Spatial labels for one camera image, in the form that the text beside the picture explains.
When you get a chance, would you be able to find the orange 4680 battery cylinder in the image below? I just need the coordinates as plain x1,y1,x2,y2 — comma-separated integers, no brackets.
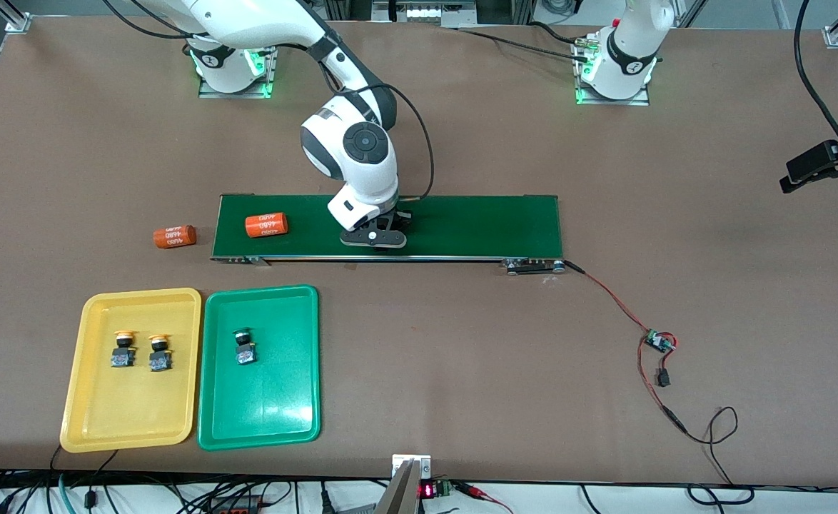
245,212,289,238
154,224,198,249

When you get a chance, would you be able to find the green push button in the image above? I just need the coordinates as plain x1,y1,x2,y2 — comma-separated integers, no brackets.
233,328,258,366

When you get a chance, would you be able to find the yellow push button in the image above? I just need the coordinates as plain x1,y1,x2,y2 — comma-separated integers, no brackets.
112,330,138,369
148,333,175,373

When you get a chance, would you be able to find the green conveyor belt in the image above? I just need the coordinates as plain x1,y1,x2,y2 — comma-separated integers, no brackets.
211,193,566,276

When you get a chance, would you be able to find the control box with indicator lights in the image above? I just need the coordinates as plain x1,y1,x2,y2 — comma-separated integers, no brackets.
373,0,477,26

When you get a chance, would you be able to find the green plastic tray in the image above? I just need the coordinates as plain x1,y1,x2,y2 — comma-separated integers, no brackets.
197,284,320,451

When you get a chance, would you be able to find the yellow plastic tray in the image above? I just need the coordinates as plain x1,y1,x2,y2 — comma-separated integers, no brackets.
60,288,203,453

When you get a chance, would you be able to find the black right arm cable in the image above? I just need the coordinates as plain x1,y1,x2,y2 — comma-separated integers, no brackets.
101,0,435,202

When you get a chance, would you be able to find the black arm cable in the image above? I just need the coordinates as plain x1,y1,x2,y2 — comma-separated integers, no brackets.
101,0,435,202
794,0,838,168

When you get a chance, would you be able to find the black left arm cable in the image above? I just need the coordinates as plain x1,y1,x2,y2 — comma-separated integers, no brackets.
794,0,838,168

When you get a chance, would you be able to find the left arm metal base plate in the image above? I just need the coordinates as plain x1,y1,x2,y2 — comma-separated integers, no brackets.
574,36,652,106

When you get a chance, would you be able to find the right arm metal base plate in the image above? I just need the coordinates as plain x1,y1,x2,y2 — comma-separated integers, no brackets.
198,46,281,99

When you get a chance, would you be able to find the black cable across table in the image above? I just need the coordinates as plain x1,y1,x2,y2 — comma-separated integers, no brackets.
455,21,592,62

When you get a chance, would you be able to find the thin black looped cable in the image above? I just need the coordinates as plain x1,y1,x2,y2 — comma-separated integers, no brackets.
676,407,755,505

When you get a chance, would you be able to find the grey metal camera bracket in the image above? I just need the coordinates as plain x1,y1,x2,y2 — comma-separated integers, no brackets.
373,454,433,514

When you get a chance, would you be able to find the red clip lead wire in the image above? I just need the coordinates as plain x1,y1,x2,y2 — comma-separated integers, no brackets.
455,482,516,514

